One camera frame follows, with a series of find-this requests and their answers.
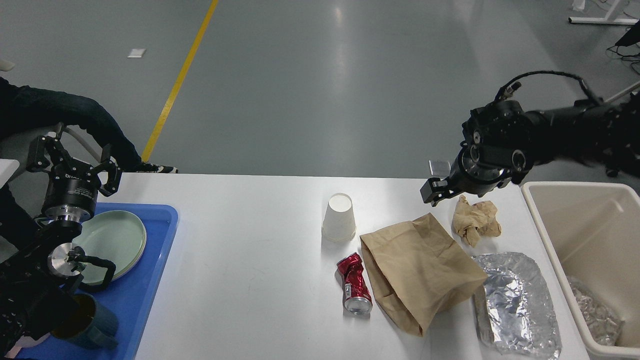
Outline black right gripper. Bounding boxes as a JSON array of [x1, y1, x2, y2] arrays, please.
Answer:
[[420, 146, 511, 207]]

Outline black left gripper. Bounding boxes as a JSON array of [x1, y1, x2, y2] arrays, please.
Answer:
[[26, 122, 122, 223]]

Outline light green plate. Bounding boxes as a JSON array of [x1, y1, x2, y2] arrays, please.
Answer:
[[72, 210, 147, 263]]

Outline dark teal mug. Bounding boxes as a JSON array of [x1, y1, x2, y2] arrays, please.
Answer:
[[50, 293, 119, 350]]

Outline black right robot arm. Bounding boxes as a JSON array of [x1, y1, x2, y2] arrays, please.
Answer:
[[420, 70, 640, 207]]

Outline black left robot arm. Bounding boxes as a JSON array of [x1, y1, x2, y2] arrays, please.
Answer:
[[0, 122, 122, 356]]

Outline grey floor socket plate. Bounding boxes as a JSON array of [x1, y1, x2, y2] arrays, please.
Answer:
[[429, 160, 451, 178]]

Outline crumpled brown paper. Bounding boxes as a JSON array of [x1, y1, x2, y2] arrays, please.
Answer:
[[452, 194, 502, 248]]

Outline grey office chair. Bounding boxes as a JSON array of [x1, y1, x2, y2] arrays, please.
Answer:
[[0, 125, 102, 182]]

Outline seated person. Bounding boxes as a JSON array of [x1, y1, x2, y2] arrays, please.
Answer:
[[0, 78, 179, 250]]

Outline brown paper bag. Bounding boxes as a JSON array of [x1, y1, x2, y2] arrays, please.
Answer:
[[359, 213, 488, 337]]

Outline yellow plate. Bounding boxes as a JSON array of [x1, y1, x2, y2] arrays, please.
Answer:
[[111, 234, 147, 281]]

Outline white paper cup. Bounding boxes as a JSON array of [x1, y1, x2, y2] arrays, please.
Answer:
[[321, 193, 357, 242]]

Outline crushed red soda can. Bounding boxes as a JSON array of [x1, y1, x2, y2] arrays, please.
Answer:
[[336, 251, 373, 316]]

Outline blue plastic tray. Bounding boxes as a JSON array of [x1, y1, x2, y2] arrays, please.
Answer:
[[16, 202, 179, 360]]

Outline crumpled aluminium foil tray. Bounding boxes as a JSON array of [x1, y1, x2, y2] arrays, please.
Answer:
[[471, 251, 563, 360]]

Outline beige plastic bin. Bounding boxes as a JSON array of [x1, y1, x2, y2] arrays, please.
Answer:
[[521, 181, 640, 360]]

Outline pink mug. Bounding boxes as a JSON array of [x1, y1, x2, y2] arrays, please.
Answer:
[[4, 333, 51, 359]]

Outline crumpled foil in bin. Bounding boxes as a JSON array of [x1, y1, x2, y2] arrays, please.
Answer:
[[567, 276, 625, 346]]

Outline black cables on floor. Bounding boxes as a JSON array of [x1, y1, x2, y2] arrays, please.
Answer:
[[606, 22, 640, 76]]

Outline white desk leg frame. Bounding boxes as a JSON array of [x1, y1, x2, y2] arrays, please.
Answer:
[[567, 0, 639, 27]]

